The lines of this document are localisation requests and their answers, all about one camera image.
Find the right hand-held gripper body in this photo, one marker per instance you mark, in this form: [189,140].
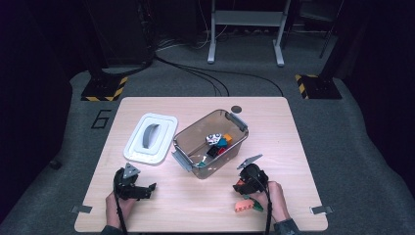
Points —
[256,181]

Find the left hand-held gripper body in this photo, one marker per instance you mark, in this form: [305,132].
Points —
[124,187]

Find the coral toy block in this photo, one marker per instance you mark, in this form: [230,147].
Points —
[239,183]

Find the teal toy block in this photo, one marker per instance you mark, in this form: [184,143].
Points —
[246,197]
[202,164]

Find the pink toy block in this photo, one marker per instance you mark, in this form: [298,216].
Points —
[243,206]

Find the green toy block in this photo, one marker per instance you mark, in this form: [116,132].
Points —
[257,206]

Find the red toy block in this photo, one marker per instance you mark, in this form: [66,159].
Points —
[222,150]

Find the black toy block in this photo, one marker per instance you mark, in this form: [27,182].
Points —
[213,151]

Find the blue toy block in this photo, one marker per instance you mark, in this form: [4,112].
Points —
[222,143]

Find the orange toy block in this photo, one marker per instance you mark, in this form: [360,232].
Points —
[228,137]

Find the clear brown storage box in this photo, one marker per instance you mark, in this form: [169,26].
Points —
[195,137]

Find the person's left hand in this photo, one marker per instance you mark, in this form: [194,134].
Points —
[114,210]

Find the person's right hand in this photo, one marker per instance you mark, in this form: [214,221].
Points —
[277,202]

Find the grey tape strip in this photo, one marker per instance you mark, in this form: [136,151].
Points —
[321,210]
[81,209]

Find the dark round table grommet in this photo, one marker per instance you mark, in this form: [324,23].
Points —
[235,108]

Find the black yellow striped stand base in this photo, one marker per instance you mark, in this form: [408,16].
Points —
[319,87]
[104,89]

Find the black equipment cabinet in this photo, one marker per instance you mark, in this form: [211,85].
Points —
[124,32]

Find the white metal stand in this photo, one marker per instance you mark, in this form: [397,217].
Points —
[248,18]

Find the dark metal stand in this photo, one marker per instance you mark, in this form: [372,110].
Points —
[328,37]

